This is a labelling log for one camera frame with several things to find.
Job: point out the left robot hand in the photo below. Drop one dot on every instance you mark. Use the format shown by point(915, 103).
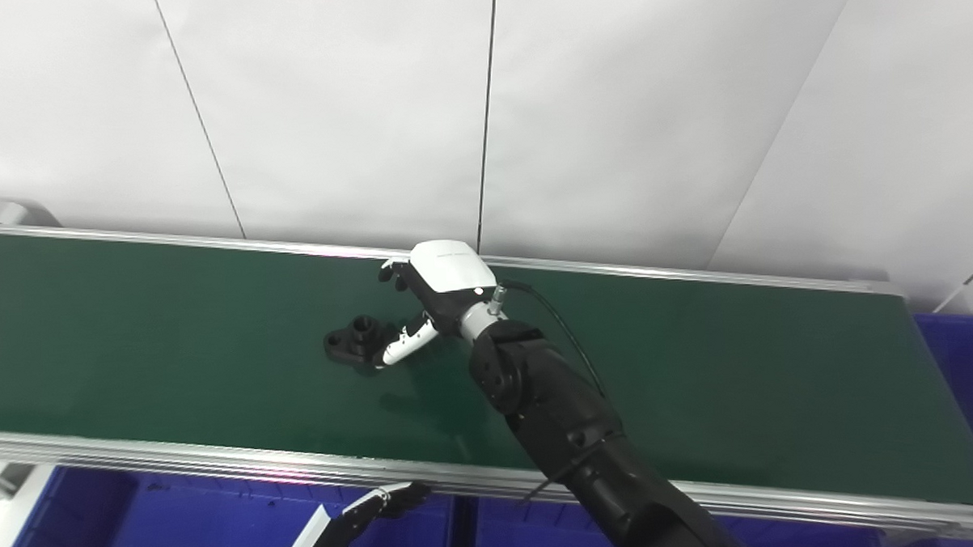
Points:
point(341, 525)

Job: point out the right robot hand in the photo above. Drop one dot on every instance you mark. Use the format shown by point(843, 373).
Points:
point(446, 279)

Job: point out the black flanged machine part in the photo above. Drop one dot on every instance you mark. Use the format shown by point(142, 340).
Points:
point(351, 343)

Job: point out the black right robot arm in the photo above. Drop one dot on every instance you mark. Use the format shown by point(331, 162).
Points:
point(565, 424)

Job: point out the green conveyor belt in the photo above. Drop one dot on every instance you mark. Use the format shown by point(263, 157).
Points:
point(701, 379)
point(218, 461)

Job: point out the grey conveyor end housing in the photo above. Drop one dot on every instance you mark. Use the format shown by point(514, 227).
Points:
point(3, 213)

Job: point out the long blue plastic bin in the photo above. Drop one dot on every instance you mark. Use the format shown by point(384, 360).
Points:
point(971, 370)

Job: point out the white platform board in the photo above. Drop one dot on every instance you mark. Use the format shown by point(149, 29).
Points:
point(14, 533)

